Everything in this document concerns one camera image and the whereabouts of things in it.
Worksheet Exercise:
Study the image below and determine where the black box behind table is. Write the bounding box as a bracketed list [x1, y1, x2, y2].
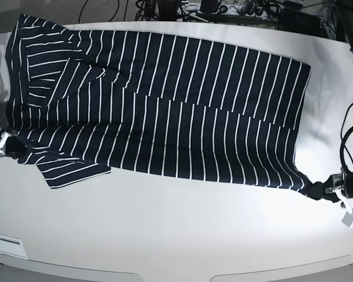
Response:
[278, 8, 321, 36]

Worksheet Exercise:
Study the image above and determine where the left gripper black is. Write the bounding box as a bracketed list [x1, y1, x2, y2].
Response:
[305, 171, 353, 200]

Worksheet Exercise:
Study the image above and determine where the white label on table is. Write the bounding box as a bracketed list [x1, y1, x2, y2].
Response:
[0, 235, 28, 260]

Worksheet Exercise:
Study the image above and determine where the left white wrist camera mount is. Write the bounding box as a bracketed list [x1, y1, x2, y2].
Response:
[335, 189, 353, 228]

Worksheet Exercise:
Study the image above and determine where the white power strip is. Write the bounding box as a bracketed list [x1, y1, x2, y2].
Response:
[217, 1, 266, 17]

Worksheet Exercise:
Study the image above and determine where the navy white striped T-shirt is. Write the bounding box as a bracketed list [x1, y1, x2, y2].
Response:
[6, 15, 311, 193]

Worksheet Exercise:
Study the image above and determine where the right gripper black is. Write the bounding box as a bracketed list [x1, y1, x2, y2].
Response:
[5, 137, 26, 159]

